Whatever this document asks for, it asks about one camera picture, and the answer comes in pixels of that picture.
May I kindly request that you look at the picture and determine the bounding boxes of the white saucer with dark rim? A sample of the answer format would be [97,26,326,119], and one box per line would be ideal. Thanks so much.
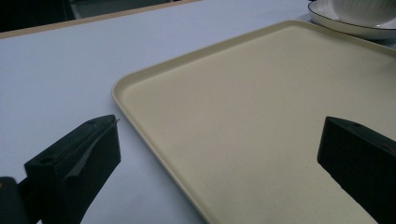
[307,0,396,41]

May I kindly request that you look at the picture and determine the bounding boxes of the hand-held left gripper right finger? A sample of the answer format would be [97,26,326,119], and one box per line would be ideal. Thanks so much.
[317,116,396,224]

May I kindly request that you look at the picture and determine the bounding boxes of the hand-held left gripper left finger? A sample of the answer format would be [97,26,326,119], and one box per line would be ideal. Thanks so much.
[23,114,122,224]

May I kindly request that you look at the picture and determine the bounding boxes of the cream plastic tray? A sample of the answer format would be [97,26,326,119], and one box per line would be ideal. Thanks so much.
[111,20,396,224]

